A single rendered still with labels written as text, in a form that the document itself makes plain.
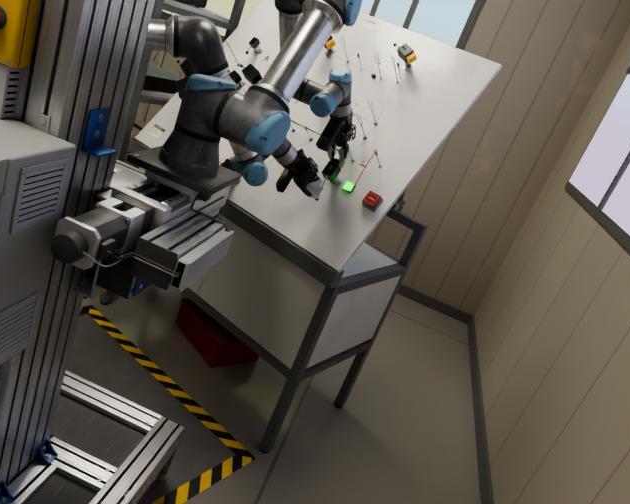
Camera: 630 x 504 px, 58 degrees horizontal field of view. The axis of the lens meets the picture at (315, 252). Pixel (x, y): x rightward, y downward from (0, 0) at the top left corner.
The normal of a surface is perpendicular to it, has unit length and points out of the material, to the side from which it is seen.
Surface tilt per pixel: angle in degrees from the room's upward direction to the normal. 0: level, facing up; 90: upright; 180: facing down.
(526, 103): 90
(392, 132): 54
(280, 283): 90
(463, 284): 90
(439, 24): 90
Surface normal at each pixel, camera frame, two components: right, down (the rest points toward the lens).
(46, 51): -0.22, 0.29
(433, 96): -0.26, -0.43
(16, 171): 0.91, 0.40
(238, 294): -0.57, 0.11
